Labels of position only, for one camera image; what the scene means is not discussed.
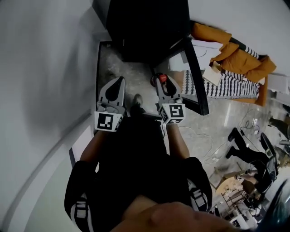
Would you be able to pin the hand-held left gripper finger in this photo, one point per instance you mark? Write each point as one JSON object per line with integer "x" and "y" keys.
{"x": 122, "y": 93}
{"x": 106, "y": 87}

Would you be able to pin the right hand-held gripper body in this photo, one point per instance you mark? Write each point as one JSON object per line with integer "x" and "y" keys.
{"x": 174, "y": 113}

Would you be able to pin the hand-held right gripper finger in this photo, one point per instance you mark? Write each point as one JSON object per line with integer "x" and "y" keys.
{"x": 176, "y": 90}
{"x": 160, "y": 91}

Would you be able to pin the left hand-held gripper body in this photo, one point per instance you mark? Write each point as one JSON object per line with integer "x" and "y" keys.
{"x": 105, "y": 121}

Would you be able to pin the small red object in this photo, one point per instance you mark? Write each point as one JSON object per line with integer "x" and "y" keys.
{"x": 162, "y": 78}

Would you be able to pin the black mini fridge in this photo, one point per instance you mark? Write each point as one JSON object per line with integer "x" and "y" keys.
{"x": 145, "y": 29}

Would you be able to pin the person's left forearm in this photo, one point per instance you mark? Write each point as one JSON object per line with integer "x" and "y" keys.
{"x": 90, "y": 147}

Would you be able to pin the person's right forearm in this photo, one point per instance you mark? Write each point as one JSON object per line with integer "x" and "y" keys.
{"x": 177, "y": 142}

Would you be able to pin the person's grey shoe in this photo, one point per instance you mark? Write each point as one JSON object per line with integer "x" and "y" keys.
{"x": 137, "y": 100}

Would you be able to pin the beige cardboard box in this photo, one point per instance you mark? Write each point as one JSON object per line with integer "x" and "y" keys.
{"x": 211, "y": 74}

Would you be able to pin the person's black clothing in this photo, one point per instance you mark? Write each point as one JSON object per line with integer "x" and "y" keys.
{"x": 136, "y": 163}

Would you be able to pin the white paper sheets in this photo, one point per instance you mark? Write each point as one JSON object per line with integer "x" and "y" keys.
{"x": 205, "y": 46}

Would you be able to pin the black-and-white striped blanket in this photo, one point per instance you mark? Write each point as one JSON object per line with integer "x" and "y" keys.
{"x": 233, "y": 87}

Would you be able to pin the white power strip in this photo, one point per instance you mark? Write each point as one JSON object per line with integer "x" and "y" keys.
{"x": 213, "y": 160}

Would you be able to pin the orange jacket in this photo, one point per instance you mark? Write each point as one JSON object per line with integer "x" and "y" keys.
{"x": 242, "y": 59}

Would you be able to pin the light wooden table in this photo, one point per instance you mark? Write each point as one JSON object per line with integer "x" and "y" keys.
{"x": 228, "y": 183}

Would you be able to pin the black office chair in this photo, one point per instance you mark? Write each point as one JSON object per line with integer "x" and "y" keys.
{"x": 268, "y": 145}

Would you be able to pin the white storage boxes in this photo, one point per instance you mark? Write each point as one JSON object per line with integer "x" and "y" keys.
{"x": 279, "y": 82}

